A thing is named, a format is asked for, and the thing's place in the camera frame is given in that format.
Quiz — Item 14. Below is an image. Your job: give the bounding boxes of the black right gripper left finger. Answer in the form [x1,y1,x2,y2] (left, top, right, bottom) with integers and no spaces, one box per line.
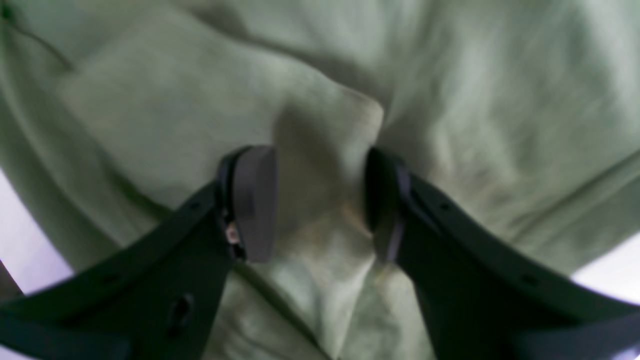
[1,145,278,360]

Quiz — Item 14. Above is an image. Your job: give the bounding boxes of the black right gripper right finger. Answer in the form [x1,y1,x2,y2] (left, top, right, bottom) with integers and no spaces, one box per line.
[365,148,640,360]

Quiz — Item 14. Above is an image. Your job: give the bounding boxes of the green T-shirt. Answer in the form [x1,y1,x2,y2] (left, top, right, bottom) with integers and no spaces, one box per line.
[1,0,639,360]

